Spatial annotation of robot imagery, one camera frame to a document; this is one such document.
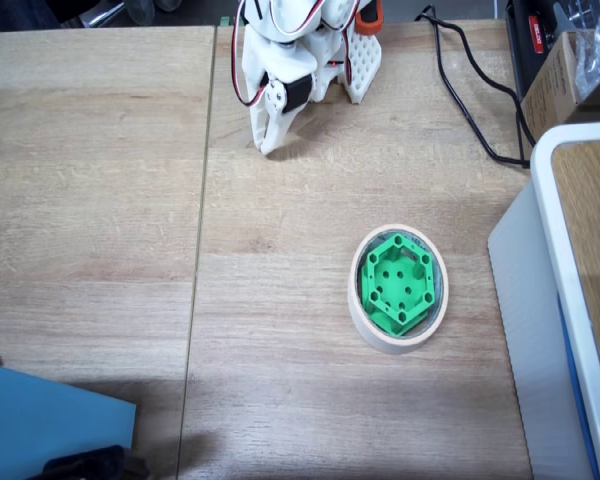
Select white plastic container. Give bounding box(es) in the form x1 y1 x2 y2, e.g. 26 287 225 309
487 121 600 480

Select clear plastic bag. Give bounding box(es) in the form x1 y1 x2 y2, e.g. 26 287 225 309
554 0 600 101

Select brown cardboard box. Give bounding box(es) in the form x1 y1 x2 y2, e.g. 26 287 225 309
519 29 600 146

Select black object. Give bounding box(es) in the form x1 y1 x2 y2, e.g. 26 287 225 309
42 444 149 480

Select long black power cable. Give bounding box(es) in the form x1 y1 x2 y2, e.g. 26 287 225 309
413 3 532 169

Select black mesh office chair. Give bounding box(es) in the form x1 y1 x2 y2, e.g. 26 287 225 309
62 0 201 29

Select blue sheet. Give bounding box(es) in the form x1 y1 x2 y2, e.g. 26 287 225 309
0 362 137 480

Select black power strip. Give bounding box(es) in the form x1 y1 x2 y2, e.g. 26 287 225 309
504 0 569 101

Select green hexagonal printed component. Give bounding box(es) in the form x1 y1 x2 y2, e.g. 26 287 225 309
357 234 437 337

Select red white black servo cable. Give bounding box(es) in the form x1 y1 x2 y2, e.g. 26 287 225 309
231 0 271 107
343 29 356 87

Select beige masking tape roll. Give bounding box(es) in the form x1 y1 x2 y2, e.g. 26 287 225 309
347 225 450 357

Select orange table clamp black knob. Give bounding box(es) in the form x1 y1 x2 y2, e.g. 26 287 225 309
354 0 385 35

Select person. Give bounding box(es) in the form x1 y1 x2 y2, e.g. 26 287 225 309
0 0 64 34

